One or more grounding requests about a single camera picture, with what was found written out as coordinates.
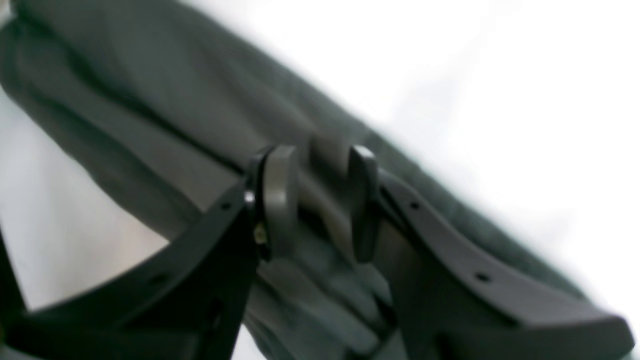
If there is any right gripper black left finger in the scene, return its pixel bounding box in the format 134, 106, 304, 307
1, 145, 298, 360

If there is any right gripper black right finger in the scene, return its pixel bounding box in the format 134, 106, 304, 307
348, 146, 635, 360

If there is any dark grey t-shirt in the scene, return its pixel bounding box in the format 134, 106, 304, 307
1, 0, 586, 360

